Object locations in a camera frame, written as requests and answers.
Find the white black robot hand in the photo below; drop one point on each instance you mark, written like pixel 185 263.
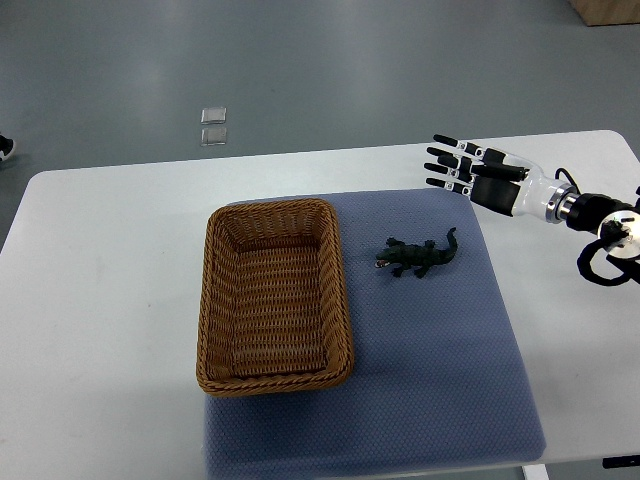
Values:
pixel 498 181

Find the dark green toy crocodile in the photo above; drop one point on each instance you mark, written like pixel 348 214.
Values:
pixel 418 258

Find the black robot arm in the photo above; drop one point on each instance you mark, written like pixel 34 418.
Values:
pixel 615 225

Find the brown wicker basket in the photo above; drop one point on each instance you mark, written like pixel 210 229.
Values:
pixel 274 314

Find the wooden cabinet corner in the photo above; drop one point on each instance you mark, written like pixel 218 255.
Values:
pixel 607 12

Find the blue-grey fabric mat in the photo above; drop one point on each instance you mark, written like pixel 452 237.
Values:
pixel 438 383

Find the white table leg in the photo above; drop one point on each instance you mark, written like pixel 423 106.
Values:
pixel 535 472

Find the black table control panel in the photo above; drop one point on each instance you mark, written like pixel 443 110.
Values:
pixel 621 462

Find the lower floor socket plate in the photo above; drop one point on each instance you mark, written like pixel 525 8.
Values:
pixel 211 136

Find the floor socket plate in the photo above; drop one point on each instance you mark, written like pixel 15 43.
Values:
pixel 213 115
pixel 211 136

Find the upper floor socket plate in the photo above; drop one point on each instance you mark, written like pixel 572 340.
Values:
pixel 213 115

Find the black white shoe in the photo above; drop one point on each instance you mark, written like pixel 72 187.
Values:
pixel 7 148

